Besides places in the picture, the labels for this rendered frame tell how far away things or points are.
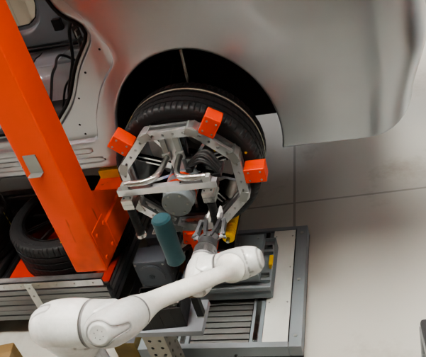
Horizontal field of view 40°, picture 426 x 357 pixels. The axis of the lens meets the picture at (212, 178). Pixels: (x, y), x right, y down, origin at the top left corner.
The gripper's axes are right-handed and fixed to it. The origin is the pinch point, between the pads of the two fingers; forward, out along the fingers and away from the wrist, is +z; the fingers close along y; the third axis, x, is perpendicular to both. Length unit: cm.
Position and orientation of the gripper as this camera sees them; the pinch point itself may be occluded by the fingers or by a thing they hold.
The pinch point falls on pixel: (215, 214)
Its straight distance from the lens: 234.1
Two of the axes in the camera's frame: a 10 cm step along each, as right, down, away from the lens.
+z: 1.6, -6.0, 7.9
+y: 9.6, -1.0, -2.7
